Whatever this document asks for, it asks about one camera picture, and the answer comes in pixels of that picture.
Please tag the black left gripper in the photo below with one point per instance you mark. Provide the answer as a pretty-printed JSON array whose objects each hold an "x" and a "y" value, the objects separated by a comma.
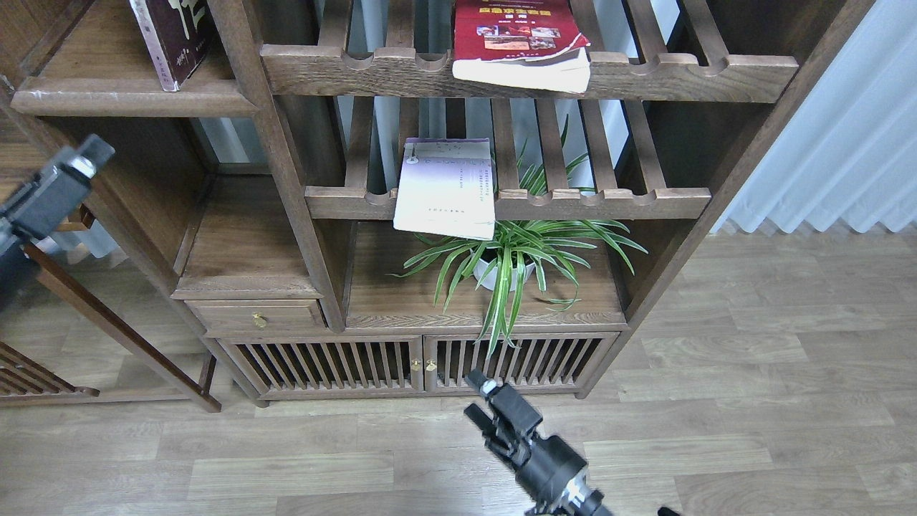
[{"x": 41, "y": 203}]

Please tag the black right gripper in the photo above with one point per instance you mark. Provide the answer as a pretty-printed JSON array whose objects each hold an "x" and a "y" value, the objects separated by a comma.
[{"x": 551, "y": 472}]

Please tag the maroon book white characters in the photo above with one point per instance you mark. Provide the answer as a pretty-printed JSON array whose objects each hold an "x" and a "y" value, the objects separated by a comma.
[{"x": 177, "y": 35}]

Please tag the red paperback book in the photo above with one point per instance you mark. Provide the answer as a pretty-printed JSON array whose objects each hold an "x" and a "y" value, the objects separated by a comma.
[{"x": 523, "y": 44}]

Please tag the wooden side rack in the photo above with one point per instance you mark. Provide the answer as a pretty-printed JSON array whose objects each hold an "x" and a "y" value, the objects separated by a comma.
[{"x": 63, "y": 343}]

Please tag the white plant pot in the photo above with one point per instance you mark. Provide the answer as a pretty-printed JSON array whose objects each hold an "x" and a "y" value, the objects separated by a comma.
[{"x": 488, "y": 273}]

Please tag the green spider plant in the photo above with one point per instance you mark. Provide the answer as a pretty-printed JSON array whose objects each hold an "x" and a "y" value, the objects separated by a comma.
[{"x": 550, "y": 244}]

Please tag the brass drawer knob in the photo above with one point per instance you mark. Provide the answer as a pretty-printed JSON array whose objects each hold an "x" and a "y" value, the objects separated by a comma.
[{"x": 259, "y": 321}]

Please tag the white purple book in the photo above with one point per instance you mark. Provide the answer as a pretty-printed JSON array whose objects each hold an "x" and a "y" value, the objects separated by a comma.
[{"x": 446, "y": 187}]

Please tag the dark wooden bookshelf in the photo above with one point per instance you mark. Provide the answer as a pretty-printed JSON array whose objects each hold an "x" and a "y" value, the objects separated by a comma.
[{"x": 252, "y": 189}]

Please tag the white pleated curtain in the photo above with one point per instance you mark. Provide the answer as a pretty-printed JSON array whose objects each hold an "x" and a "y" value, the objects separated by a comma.
[{"x": 847, "y": 159}]

